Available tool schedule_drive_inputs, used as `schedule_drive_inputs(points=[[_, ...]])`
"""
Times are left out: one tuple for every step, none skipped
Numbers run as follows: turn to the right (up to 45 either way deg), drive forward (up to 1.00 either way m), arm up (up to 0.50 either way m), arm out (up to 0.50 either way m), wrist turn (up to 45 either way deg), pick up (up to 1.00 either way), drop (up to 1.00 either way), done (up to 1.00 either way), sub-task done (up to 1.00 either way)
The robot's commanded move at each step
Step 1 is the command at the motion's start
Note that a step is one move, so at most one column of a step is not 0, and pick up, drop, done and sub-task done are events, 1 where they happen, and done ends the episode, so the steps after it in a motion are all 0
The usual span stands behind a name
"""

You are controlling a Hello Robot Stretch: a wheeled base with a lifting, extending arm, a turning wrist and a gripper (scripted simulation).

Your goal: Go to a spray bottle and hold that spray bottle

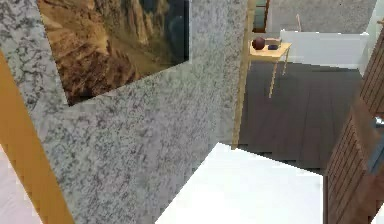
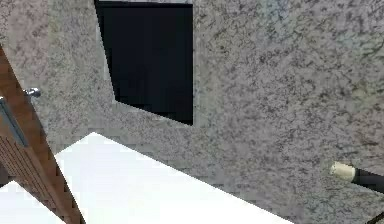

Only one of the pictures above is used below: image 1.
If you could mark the light wooden table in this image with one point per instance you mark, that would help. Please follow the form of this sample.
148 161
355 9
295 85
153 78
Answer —
266 53

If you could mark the tan box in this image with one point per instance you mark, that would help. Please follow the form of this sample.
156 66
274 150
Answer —
273 41

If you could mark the window with brown frame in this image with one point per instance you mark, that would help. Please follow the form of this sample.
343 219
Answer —
260 15

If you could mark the brown landscape framed picture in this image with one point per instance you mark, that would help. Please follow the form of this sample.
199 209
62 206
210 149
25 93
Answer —
110 43

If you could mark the dark red ball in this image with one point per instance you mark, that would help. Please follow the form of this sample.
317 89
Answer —
258 43

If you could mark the small dark blue bowl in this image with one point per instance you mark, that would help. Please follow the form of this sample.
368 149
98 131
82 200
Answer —
272 47

